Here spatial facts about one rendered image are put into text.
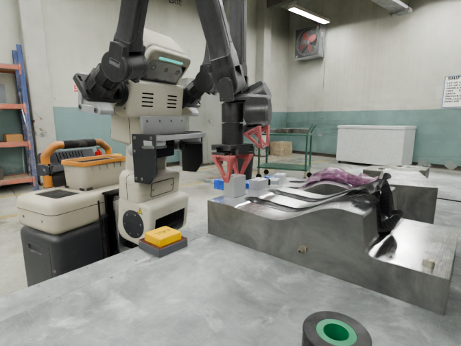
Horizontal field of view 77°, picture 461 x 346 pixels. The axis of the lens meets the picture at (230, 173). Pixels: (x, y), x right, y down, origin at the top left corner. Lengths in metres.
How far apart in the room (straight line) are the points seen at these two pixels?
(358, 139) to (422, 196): 6.61
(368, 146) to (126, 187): 6.74
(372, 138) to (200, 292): 7.02
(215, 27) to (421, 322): 0.67
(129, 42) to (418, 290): 0.80
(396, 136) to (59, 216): 6.75
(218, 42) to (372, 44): 7.94
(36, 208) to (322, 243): 0.98
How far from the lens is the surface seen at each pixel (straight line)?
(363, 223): 0.55
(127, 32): 0.85
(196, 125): 6.60
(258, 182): 0.84
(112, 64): 0.86
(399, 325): 0.53
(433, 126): 7.93
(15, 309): 0.60
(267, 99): 0.72
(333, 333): 0.45
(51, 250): 1.23
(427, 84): 8.02
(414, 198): 0.96
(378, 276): 0.58
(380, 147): 7.36
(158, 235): 0.68
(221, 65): 0.73
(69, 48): 6.21
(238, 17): 1.17
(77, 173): 1.29
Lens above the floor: 1.09
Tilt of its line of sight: 11 degrees down
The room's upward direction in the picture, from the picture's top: straight up
